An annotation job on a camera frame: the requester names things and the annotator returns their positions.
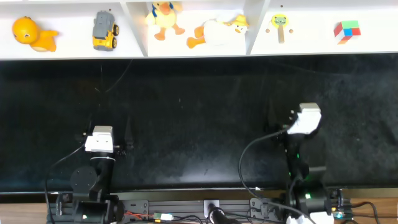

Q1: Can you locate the grey and yellow toy truck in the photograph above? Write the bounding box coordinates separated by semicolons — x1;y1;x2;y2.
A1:
91;10;121;52

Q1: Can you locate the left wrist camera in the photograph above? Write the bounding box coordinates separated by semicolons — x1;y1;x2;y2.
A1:
84;125;114;154

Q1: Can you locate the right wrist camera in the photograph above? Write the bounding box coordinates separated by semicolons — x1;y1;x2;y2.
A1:
286;102;323;136

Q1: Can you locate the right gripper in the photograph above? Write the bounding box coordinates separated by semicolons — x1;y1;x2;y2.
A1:
264;99;290;138

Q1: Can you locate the black cable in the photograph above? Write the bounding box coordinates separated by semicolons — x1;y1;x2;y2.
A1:
44;142;88;224
237;128;315;224

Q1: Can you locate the yellow wooden rattle drum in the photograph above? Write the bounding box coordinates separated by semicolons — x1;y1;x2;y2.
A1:
264;13;295;45

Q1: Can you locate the white shelf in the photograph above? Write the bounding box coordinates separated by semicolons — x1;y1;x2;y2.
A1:
0;0;398;61

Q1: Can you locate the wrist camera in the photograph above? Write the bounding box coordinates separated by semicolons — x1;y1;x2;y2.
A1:
84;125;114;154
286;102;323;136

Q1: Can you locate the yellow rubber duck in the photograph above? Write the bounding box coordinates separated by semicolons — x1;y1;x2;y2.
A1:
11;16;60;53

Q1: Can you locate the many-coloured puzzle cube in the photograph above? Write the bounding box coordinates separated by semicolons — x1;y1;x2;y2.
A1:
333;19;362;45

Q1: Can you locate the mounting rail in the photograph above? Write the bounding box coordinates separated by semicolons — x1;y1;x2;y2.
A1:
46;188;382;224

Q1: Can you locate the white plush duck yellow hat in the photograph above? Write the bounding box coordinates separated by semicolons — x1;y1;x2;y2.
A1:
186;14;250;50

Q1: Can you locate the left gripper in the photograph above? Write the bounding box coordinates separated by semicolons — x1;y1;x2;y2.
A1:
87;115;136;156

